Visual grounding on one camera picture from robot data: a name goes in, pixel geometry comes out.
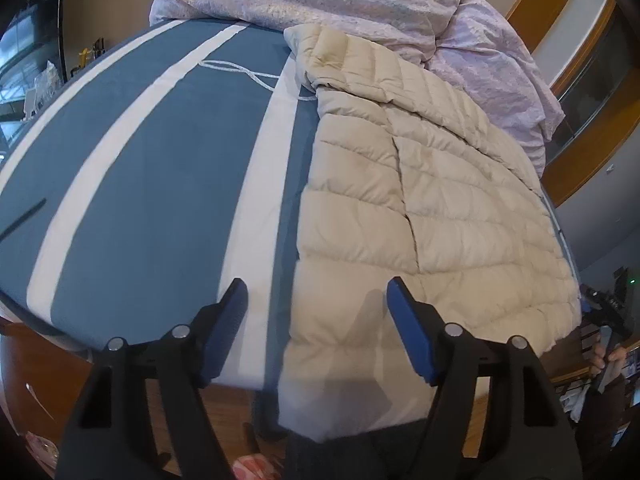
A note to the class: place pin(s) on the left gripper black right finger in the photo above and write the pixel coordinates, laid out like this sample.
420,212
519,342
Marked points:
526,434

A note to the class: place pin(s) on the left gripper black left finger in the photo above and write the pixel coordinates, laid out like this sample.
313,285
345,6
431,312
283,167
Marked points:
109,434

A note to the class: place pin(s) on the beige quilted down jacket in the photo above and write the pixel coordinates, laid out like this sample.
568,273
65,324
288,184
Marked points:
408,179

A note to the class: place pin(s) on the person's right hand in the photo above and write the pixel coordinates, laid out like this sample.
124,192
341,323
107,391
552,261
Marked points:
616,359

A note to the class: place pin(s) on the blue white striped bed sheet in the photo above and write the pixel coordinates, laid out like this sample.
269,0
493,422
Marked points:
156,177

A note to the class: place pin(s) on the lilac crumpled duvet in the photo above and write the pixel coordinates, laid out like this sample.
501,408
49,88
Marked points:
467,43

